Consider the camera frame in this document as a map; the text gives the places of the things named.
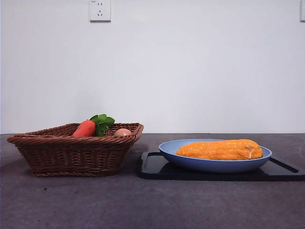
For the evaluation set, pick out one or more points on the yellow corn cob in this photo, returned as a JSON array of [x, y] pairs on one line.
[[219, 150]]

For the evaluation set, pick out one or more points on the blue plate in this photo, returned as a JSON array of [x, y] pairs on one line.
[[214, 165]]

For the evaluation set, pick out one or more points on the brown wicker basket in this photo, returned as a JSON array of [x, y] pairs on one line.
[[71, 155]]

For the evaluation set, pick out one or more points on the brown egg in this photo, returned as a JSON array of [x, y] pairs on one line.
[[122, 132]]

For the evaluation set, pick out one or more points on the black rectangular tray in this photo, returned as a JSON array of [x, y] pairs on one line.
[[152, 169]]

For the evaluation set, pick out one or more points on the orange carrot with green leaves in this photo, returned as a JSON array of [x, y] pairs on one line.
[[84, 128]]

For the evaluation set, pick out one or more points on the white wall socket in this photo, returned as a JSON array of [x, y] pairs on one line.
[[100, 10]]

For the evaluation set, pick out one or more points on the white wall switch plate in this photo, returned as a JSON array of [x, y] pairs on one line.
[[302, 10]]

